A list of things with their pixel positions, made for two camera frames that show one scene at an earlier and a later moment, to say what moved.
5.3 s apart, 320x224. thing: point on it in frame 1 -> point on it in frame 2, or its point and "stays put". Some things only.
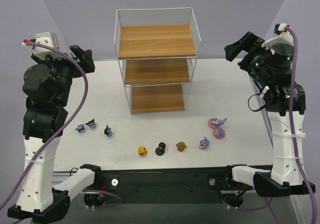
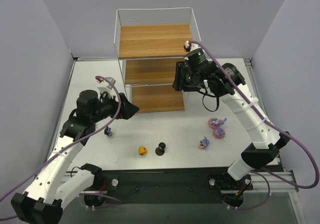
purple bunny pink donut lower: (219, 133) stays put
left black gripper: (75, 64) -> (122, 105)
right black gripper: (247, 56) -> (179, 76)
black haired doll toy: (160, 150) stays put
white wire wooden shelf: (156, 47) stays put
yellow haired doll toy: (142, 151) stays put
